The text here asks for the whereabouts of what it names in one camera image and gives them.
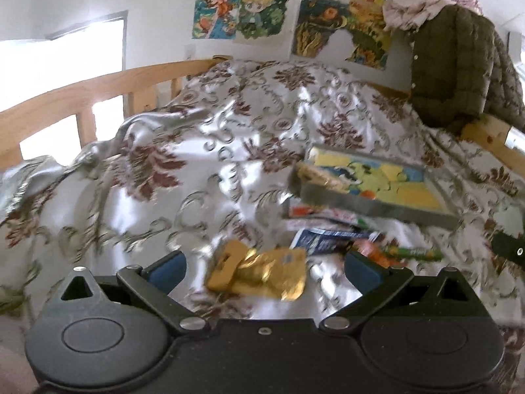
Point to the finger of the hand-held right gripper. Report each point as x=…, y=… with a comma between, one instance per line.
x=510, y=247

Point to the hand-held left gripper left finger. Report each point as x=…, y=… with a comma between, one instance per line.
x=166, y=271

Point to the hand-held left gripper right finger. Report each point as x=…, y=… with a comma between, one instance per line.
x=363, y=273

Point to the orange snack packet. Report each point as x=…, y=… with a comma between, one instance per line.
x=371, y=251

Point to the blue snack packet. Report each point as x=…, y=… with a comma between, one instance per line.
x=324, y=243

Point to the green sausage stick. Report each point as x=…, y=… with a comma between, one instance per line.
x=414, y=253

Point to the grey tray with cartoon print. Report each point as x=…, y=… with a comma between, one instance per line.
x=377, y=191

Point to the gold snack packet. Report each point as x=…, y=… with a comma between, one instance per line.
x=258, y=275

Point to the green white snack packet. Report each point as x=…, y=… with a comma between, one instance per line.
x=328, y=214

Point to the floral satin blanket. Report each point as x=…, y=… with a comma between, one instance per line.
x=164, y=193

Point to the tan biscuit packet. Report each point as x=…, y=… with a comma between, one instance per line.
x=324, y=178

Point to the olive puffer jacket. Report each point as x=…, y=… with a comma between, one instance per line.
x=455, y=65

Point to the cartoon puzzle posters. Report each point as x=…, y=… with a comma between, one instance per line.
x=340, y=28

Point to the pink floral cloth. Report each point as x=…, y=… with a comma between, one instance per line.
x=410, y=10

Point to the wooden bed frame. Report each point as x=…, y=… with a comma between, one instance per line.
x=49, y=102

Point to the orange-haired figure wall poster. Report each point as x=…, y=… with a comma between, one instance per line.
x=215, y=8

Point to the blond figure wall poster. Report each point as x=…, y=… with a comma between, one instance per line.
x=262, y=14

